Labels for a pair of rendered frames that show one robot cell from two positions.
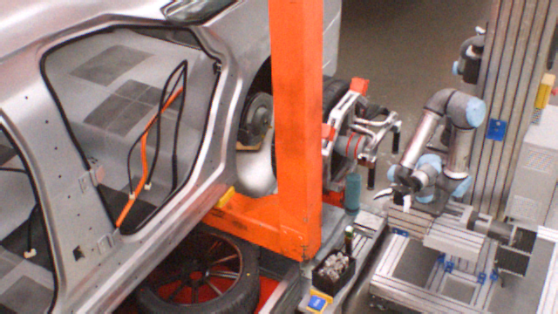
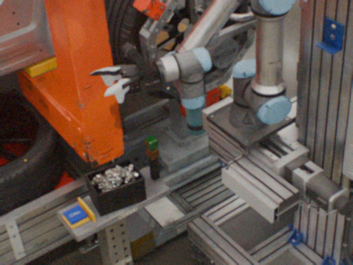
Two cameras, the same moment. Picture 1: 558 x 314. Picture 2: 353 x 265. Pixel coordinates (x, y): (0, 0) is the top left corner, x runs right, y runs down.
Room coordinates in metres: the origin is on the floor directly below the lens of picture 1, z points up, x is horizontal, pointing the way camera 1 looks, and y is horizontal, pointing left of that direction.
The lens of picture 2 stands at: (0.50, -1.39, 2.40)
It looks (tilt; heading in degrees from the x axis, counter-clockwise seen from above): 39 degrees down; 27
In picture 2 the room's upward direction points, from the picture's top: 5 degrees counter-clockwise
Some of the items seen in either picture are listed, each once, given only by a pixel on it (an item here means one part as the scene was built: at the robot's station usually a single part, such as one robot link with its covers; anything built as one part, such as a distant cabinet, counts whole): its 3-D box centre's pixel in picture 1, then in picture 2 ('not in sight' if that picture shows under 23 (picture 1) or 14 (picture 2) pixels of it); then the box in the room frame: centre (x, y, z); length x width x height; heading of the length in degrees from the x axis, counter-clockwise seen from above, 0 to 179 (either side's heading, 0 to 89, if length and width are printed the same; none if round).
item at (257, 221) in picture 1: (244, 205); (56, 81); (2.52, 0.20, 0.69); 0.52 x 0.17 x 0.35; 59
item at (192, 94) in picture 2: (421, 187); (189, 87); (2.13, -0.62, 1.12); 0.11 x 0.08 x 0.11; 46
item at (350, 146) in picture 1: (356, 146); (210, 43); (2.77, -0.42, 0.85); 0.21 x 0.14 x 0.14; 59
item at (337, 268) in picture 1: (333, 271); (115, 185); (2.18, -0.24, 0.51); 0.20 x 0.14 x 0.13; 140
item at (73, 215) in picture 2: (316, 303); (75, 215); (2.02, -0.15, 0.47); 0.07 x 0.07 x 0.02; 59
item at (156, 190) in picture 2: (331, 283); (114, 202); (2.17, -0.23, 0.44); 0.43 x 0.17 x 0.03; 149
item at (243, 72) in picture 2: (430, 169); (250, 81); (2.39, -0.72, 0.98); 0.13 x 0.12 x 0.14; 46
